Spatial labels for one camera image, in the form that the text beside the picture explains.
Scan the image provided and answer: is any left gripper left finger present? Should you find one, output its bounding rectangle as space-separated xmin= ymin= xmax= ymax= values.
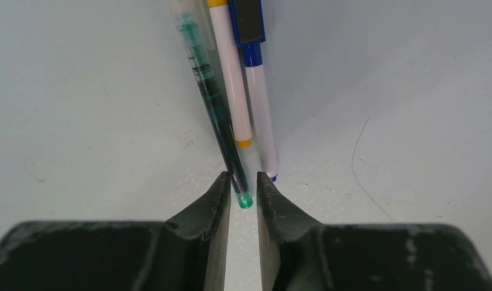
xmin=0 ymin=172 xmax=231 ymax=290

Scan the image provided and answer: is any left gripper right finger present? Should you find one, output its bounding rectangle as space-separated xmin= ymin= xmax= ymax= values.
xmin=257 ymin=172 xmax=492 ymax=290

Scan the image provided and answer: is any green ink clear pen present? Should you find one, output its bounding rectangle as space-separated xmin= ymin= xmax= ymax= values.
xmin=169 ymin=0 xmax=253 ymax=209

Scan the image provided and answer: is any blue clip cap marker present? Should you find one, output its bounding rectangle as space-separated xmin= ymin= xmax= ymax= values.
xmin=231 ymin=0 xmax=278 ymax=182

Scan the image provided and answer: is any yellow black marker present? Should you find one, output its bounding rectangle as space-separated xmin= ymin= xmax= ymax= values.
xmin=207 ymin=0 xmax=252 ymax=148

